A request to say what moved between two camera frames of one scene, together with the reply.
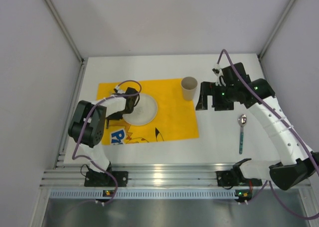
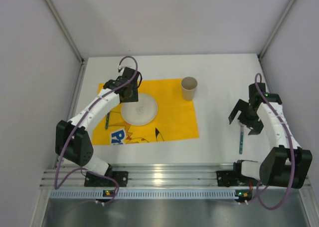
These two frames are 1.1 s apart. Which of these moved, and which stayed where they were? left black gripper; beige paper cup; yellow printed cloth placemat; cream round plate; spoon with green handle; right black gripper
Moved: left black gripper; right black gripper
Stayed: cream round plate; spoon with green handle; beige paper cup; yellow printed cloth placemat
